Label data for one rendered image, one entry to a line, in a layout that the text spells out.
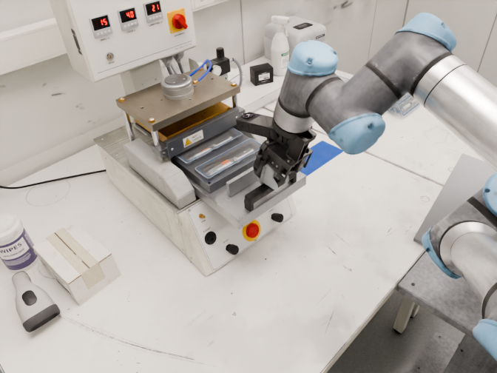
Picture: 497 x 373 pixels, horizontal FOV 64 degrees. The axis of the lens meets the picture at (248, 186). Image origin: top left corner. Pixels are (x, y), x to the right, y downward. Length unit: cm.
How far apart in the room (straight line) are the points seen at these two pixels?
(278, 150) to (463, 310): 58
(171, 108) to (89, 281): 46
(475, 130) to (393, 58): 15
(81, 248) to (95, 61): 47
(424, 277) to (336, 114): 60
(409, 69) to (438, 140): 98
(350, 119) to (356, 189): 70
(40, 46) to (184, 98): 56
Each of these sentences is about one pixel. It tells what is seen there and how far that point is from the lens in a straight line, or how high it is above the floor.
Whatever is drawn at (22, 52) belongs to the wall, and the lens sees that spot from 143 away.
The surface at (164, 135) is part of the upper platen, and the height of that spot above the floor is 106.
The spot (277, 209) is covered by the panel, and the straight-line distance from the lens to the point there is 113.
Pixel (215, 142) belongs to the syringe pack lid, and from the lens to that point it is 104.
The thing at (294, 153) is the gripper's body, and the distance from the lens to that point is 77.
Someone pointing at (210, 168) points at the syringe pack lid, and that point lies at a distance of 96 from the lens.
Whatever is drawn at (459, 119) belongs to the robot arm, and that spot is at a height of 130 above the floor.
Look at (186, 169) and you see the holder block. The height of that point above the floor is 99.
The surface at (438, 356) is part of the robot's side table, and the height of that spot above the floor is 1.
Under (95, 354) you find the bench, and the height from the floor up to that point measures 75.
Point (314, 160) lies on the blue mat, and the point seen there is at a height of 75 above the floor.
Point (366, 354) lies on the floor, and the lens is 181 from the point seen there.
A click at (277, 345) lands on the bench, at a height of 75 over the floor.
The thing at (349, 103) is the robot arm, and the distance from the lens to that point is 62.
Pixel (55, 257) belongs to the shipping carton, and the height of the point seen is 84.
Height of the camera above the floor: 158
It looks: 40 degrees down
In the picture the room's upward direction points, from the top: 4 degrees counter-clockwise
